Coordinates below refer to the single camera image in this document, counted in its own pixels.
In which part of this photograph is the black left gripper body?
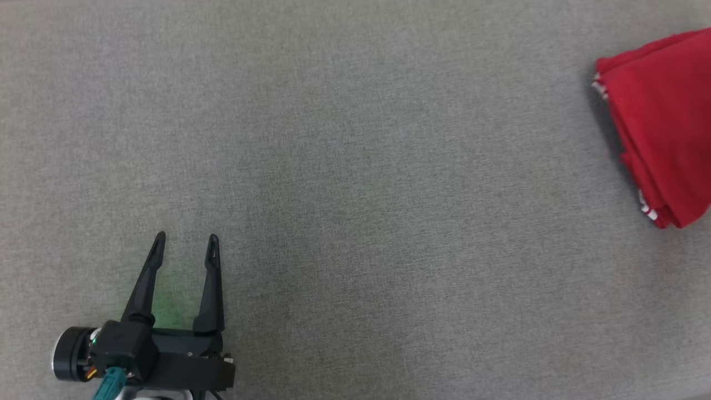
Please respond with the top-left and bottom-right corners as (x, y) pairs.
(149, 328), (236, 392)

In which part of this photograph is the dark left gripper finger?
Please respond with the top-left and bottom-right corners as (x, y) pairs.
(121, 231), (167, 329)
(192, 233), (226, 336)

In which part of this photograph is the red jersey number 23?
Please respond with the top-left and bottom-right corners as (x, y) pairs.
(591, 27), (711, 230)

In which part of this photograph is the teal left camera connector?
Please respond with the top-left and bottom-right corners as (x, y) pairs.
(91, 366), (128, 400)

